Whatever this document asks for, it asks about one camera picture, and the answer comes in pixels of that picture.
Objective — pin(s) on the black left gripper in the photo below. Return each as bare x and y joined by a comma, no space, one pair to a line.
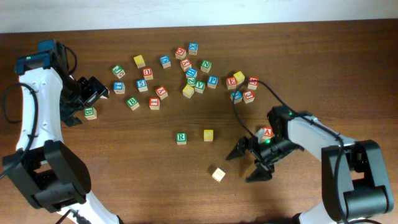
82,99

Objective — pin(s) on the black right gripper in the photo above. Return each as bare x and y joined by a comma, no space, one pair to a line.
263,171

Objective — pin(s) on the yellow S block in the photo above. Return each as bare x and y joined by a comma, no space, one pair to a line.
218,174
208,135

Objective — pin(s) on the green R block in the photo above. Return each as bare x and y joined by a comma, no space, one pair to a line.
181,138

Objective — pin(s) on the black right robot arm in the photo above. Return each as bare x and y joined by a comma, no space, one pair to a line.
355,182

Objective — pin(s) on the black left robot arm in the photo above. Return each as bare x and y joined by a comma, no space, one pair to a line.
44,170

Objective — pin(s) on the green B block left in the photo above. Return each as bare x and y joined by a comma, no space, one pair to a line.
90,113

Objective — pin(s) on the green b block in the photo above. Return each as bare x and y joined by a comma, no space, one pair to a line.
90,113
132,103

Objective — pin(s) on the red A block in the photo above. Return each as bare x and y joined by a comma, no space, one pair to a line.
268,133

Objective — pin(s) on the green B block centre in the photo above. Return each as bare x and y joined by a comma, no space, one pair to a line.
132,103

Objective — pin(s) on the red 3 block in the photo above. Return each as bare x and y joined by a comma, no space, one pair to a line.
248,96

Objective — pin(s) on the blue E block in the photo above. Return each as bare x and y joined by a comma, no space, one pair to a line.
236,97

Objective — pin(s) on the green J block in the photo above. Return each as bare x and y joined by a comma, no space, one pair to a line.
118,71

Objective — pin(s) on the red M block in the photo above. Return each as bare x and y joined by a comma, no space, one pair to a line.
253,83

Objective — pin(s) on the blue 5 block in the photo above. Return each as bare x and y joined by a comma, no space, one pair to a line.
142,85

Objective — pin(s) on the red E block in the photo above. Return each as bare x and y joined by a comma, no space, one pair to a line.
231,83

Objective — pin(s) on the yellow block right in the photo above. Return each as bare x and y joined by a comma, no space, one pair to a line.
239,76

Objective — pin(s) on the red I block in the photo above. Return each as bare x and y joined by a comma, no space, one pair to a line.
154,103

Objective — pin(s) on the blue P block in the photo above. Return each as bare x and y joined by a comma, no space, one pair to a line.
212,82

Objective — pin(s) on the green V block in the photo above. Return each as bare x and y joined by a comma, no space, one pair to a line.
200,87

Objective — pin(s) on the red U block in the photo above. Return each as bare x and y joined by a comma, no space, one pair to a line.
147,74

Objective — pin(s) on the yellow block far left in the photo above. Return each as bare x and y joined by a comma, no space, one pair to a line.
139,61

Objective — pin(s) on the yellow block centre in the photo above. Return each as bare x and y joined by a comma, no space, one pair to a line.
188,91

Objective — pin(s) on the green Z block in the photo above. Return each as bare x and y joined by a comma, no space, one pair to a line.
191,81

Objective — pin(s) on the green N block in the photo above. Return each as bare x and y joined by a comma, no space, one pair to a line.
206,66

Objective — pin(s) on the blue block centre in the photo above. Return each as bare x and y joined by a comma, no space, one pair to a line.
191,73

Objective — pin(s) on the blue D block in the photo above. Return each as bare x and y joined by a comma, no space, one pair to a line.
165,61

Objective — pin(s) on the red Y block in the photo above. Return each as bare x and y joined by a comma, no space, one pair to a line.
185,64

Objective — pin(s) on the blue X block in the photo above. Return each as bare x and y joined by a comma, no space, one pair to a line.
193,48

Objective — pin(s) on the red C block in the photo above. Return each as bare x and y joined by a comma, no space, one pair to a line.
180,53

